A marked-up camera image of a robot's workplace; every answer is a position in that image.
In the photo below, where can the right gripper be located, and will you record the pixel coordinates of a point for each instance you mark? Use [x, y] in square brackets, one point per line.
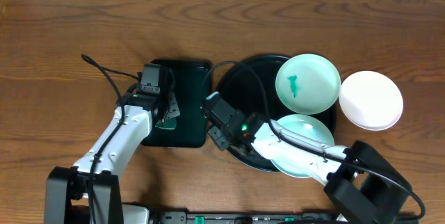
[220, 142]

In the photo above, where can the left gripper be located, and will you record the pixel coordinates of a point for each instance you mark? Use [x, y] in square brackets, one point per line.
[170, 110]

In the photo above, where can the green sponge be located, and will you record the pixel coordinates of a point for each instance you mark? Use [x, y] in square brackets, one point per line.
[167, 123]

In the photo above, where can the light green plate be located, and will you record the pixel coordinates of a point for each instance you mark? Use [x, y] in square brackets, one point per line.
[309, 127]
[308, 84]

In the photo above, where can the white plate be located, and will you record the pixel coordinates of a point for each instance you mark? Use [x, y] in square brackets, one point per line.
[371, 100]

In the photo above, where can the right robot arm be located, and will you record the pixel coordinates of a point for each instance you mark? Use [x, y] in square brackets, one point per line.
[360, 182]

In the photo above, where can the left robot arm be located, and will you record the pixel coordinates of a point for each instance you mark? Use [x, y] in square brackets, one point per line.
[89, 191]

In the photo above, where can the black rectangular tray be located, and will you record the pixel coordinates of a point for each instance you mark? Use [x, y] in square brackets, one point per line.
[191, 84]

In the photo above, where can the round black tray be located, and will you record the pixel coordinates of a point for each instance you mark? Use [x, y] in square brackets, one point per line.
[240, 89]

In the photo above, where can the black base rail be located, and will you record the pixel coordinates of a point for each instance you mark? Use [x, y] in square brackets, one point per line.
[181, 217]

